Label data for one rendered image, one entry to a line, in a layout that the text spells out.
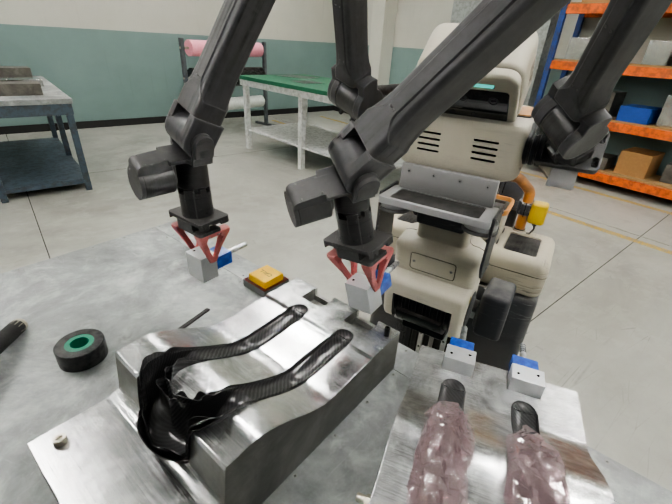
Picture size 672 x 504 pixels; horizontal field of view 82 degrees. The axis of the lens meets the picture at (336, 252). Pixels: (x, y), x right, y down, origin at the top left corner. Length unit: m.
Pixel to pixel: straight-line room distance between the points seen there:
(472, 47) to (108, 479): 0.65
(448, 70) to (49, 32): 6.63
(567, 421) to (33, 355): 0.92
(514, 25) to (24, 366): 0.91
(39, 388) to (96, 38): 6.41
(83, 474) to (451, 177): 0.82
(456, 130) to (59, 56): 6.41
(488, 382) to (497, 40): 0.51
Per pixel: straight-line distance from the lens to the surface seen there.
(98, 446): 0.65
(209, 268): 0.81
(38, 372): 0.89
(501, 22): 0.48
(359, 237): 0.61
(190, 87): 0.69
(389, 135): 0.49
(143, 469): 0.61
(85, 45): 7.00
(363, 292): 0.66
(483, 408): 0.69
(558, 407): 0.75
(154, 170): 0.70
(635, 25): 0.65
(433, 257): 1.02
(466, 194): 0.92
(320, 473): 0.64
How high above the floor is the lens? 1.34
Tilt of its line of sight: 29 degrees down
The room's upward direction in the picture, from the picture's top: 4 degrees clockwise
